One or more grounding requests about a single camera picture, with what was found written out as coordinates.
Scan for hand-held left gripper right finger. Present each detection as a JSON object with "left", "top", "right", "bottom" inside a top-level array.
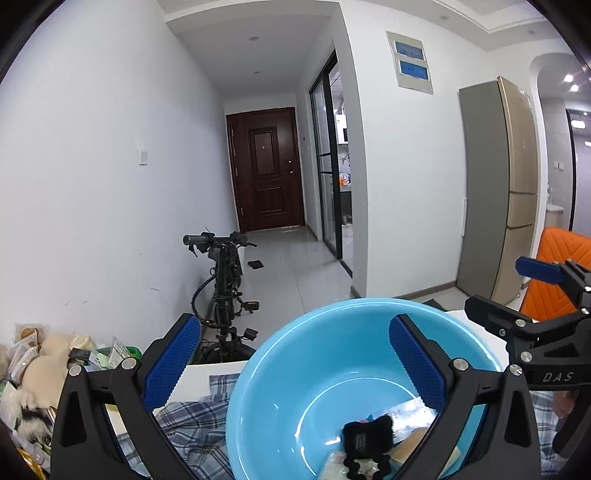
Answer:
[{"left": 389, "top": 314, "right": 542, "bottom": 480}]

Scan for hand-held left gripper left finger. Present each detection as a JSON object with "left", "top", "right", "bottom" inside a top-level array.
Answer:
[{"left": 48, "top": 313, "right": 204, "bottom": 480}]

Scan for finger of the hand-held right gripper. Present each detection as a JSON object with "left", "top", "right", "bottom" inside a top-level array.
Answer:
[
  {"left": 515, "top": 256, "right": 591, "bottom": 308},
  {"left": 464, "top": 294, "right": 591, "bottom": 366}
]

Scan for clear plastic packet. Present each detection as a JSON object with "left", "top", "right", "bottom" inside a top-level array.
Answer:
[{"left": 369, "top": 397, "right": 439, "bottom": 439}]

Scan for blue plastic basin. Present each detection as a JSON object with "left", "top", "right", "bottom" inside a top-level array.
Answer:
[{"left": 225, "top": 298, "right": 504, "bottom": 480}]

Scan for orange quilted chair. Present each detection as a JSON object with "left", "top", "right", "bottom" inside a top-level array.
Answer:
[{"left": 519, "top": 226, "right": 591, "bottom": 324}]

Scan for green and white packet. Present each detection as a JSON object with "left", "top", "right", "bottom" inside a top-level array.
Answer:
[{"left": 90, "top": 339, "right": 127, "bottom": 372}]

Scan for blue plaid cloth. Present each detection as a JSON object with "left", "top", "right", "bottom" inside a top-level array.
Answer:
[{"left": 104, "top": 373, "right": 571, "bottom": 480}]

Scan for tan cardboard packet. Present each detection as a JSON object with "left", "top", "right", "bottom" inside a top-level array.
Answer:
[{"left": 390, "top": 427, "right": 432, "bottom": 464}]

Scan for black folding bicycle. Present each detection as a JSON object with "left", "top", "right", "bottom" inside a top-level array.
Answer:
[{"left": 182, "top": 228, "right": 262, "bottom": 365}]

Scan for gold and grey refrigerator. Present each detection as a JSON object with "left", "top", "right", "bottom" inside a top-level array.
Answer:
[{"left": 458, "top": 76, "right": 541, "bottom": 305}]

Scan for beige plush toy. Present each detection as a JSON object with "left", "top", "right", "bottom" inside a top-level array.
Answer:
[
  {"left": 39, "top": 333, "right": 75, "bottom": 358},
  {"left": 21, "top": 355, "right": 70, "bottom": 409}
]

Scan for pale green packet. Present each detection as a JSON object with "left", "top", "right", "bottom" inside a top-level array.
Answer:
[{"left": 318, "top": 451, "right": 352, "bottom": 480}]

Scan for clear packet of cakes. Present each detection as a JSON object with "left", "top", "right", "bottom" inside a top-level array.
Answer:
[{"left": 11, "top": 325, "right": 47, "bottom": 347}]

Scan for black and white fur toy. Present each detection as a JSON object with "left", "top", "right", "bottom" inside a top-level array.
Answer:
[{"left": 14, "top": 401, "right": 57, "bottom": 444}]

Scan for black-framed glass sliding door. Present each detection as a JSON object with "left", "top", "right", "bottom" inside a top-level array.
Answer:
[{"left": 308, "top": 48, "right": 354, "bottom": 274}]

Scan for dark brown entrance door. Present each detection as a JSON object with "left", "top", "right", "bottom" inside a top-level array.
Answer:
[{"left": 226, "top": 107, "right": 306, "bottom": 233}]

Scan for grey wall panel blue windows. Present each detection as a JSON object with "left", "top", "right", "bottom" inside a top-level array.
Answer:
[{"left": 385, "top": 31, "right": 435, "bottom": 95}]

